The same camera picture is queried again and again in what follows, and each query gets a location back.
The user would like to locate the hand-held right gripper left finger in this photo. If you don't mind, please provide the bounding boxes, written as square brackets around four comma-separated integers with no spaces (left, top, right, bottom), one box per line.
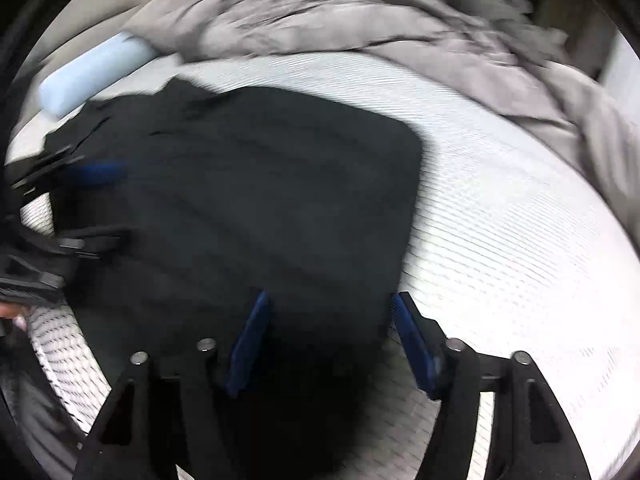
[75,290,273,480]

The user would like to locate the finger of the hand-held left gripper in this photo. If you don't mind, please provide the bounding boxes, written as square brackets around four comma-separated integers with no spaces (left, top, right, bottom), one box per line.
[9,145,127,197]
[49,226,134,261]

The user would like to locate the black pants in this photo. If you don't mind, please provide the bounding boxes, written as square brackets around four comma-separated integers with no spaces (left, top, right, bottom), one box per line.
[42,77,426,480]

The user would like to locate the beige padded headboard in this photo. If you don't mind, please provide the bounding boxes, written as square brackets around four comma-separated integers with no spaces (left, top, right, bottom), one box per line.
[10,0,166,126]

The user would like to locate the person's left hand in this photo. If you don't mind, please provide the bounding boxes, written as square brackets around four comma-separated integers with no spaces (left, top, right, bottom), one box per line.
[0,302,29,332]

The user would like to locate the grey duvet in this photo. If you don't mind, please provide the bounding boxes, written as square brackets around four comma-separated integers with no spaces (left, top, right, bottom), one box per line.
[122,0,640,221]

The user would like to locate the dark grey blanket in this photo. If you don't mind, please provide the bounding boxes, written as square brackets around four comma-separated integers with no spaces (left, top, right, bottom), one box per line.
[445,0,571,56]

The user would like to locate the light blue pillow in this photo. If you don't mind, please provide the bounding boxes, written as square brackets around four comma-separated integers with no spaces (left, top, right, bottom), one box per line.
[39,31,158,122]

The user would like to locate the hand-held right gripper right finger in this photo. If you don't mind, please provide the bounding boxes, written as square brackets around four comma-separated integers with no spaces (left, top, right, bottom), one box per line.
[390,291,593,480]

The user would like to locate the bed with white patterned sheet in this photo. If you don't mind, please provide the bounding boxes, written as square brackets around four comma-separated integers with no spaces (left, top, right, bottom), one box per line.
[5,52,640,480]

